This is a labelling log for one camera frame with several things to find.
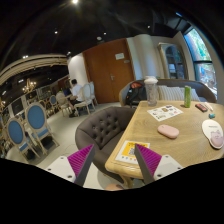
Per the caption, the arched glass cabinet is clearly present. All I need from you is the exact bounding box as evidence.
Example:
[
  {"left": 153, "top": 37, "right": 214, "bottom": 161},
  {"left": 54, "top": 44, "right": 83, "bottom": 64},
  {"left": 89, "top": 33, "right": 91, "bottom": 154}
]
[{"left": 158, "top": 43, "right": 188, "bottom": 79}]

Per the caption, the pink computer mouse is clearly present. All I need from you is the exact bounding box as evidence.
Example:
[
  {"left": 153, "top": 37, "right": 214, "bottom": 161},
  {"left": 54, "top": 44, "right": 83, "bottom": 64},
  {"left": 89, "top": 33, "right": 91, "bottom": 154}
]
[{"left": 158, "top": 125, "right": 179, "bottom": 139}]

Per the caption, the green cylindrical bottle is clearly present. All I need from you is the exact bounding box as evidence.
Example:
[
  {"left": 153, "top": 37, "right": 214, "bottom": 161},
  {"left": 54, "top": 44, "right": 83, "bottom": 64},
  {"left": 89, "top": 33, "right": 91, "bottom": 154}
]
[{"left": 184, "top": 86, "right": 191, "bottom": 108}]

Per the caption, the seated person white shirt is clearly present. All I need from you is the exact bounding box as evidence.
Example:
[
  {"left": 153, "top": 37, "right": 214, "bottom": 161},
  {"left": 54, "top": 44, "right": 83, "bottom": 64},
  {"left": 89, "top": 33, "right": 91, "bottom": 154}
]
[{"left": 69, "top": 79, "right": 83, "bottom": 117}]

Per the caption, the grey sofa with cushions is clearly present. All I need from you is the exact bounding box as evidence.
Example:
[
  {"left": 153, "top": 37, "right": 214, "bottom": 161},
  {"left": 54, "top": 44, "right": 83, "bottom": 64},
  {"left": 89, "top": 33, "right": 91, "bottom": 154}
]
[{"left": 118, "top": 78, "right": 218, "bottom": 108}]

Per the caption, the white sticker sheet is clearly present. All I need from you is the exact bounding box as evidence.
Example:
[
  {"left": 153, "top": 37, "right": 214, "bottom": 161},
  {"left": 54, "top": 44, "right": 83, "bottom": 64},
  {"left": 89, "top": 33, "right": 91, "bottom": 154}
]
[{"left": 148, "top": 105, "right": 182, "bottom": 121}]

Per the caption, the blue white chair left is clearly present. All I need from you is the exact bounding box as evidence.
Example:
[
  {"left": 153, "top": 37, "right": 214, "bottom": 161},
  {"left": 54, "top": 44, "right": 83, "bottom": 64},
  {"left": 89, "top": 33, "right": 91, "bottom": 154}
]
[{"left": 6, "top": 118, "right": 32, "bottom": 161}]

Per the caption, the small blue eraser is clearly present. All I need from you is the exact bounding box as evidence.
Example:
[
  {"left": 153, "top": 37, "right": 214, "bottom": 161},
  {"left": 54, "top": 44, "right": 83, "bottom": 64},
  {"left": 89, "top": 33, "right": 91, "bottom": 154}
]
[{"left": 209, "top": 114, "right": 215, "bottom": 119}]

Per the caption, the white dining chair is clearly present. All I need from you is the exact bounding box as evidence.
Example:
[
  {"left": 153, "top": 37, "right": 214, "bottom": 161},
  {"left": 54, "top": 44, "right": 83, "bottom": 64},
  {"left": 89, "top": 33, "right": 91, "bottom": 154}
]
[{"left": 74, "top": 84, "right": 95, "bottom": 112}]

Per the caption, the brown wooden door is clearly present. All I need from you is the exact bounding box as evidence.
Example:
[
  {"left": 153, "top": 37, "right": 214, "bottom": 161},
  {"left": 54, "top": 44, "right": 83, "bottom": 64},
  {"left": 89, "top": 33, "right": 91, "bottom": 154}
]
[{"left": 83, "top": 38, "right": 135, "bottom": 103}]

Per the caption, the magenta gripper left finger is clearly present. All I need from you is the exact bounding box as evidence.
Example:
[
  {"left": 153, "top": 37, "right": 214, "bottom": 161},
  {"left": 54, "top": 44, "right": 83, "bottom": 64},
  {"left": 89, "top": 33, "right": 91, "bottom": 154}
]
[{"left": 68, "top": 144, "right": 95, "bottom": 186}]

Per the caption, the blue white chair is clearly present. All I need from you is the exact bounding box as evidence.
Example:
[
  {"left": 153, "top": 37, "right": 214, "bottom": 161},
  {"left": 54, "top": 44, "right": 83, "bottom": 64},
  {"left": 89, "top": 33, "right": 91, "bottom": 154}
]
[
  {"left": 6, "top": 118, "right": 32, "bottom": 161},
  {"left": 25, "top": 102, "right": 59, "bottom": 154}
]

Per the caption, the yellow QR code sign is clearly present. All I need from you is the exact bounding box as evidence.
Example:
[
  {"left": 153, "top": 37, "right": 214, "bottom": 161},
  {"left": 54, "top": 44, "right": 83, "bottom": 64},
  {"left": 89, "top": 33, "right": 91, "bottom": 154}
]
[{"left": 115, "top": 140, "right": 151, "bottom": 165}]

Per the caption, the grey tufted armchair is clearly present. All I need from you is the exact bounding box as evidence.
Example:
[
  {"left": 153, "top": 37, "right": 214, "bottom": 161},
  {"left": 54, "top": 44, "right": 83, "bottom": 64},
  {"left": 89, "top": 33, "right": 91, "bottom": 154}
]
[{"left": 75, "top": 107, "right": 135, "bottom": 183}]

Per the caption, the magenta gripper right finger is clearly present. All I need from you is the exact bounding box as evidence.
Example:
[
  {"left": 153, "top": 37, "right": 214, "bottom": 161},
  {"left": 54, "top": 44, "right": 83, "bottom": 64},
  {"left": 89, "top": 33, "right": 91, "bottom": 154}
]
[{"left": 134, "top": 144, "right": 162, "bottom": 184}]

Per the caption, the blue white chair front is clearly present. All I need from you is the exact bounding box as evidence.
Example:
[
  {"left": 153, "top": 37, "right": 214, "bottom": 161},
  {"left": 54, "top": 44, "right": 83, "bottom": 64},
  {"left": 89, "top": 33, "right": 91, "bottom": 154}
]
[{"left": 25, "top": 102, "right": 59, "bottom": 154}]

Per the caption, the white pen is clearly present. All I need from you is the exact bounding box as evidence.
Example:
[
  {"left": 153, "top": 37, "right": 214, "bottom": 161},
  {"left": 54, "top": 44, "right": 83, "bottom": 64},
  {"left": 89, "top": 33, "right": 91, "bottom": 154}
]
[{"left": 204, "top": 102, "right": 213, "bottom": 111}]

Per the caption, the black backpack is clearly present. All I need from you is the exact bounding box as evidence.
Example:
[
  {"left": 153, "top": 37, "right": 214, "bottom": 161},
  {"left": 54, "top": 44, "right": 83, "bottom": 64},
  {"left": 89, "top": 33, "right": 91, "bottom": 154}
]
[{"left": 126, "top": 82, "right": 146, "bottom": 106}]

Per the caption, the red black small device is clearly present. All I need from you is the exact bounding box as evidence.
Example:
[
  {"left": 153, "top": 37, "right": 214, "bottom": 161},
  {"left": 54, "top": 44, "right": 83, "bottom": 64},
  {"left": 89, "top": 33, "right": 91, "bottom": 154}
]
[{"left": 195, "top": 104, "right": 208, "bottom": 112}]

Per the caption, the white cat mouse pad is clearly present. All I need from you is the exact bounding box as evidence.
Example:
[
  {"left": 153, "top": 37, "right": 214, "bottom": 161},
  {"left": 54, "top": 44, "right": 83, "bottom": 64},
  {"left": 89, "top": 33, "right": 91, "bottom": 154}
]
[{"left": 202, "top": 119, "right": 224, "bottom": 149}]

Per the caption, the clear plastic water bottle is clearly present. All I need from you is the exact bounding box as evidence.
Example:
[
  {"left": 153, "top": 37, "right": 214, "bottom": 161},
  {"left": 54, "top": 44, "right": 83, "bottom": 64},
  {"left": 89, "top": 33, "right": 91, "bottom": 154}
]
[{"left": 144, "top": 76, "right": 158, "bottom": 106}]

